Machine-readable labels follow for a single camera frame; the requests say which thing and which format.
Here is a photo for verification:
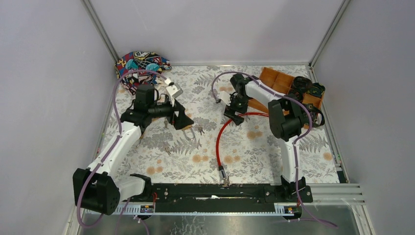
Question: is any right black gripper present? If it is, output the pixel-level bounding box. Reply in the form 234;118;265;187
224;94;250;126

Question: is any small brass padlock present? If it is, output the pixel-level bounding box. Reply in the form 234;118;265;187
182;126;196;141

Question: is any silver key bunch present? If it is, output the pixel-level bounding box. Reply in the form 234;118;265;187
197;126;205;135

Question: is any small metal key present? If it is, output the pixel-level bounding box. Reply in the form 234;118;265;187
163;144;172;156

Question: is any red cable lock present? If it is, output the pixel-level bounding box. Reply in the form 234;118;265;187
216;112;271;183

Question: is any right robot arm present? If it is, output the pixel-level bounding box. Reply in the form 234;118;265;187
220;73;312;202

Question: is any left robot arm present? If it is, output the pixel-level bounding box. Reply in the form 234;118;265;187
72;82;194;215

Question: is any floral table mat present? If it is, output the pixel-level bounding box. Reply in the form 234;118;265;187
92;65;341;185

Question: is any orange compartment tray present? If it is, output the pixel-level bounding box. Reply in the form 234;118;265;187
259;67;325;110

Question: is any colourful patterned cloth bag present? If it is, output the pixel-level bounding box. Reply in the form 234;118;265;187
115;51;172;95

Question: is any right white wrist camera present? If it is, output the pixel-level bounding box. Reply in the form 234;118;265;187
216;91;231;105

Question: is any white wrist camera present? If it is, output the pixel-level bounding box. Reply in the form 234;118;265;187
164;78;183;107
216;91;231;105

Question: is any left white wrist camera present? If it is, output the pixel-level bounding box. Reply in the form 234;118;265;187
164;78;183;107

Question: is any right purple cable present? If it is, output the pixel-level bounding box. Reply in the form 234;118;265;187
210;71;338;228

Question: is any purple cable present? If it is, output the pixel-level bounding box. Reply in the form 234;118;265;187
210;71;338;228
76;69;171;235

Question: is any black coiled strap middle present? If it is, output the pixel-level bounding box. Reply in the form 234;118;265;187
288;90;305;104

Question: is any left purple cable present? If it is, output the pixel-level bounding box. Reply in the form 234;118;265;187
76;69;171;235

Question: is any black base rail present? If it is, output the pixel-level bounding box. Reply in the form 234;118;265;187
130;184;313;213

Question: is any black patterned strap bundle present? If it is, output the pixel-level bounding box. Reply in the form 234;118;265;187
303;103;325;128

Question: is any dark green coiled strap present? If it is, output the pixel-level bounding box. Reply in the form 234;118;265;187
308;82;326;99

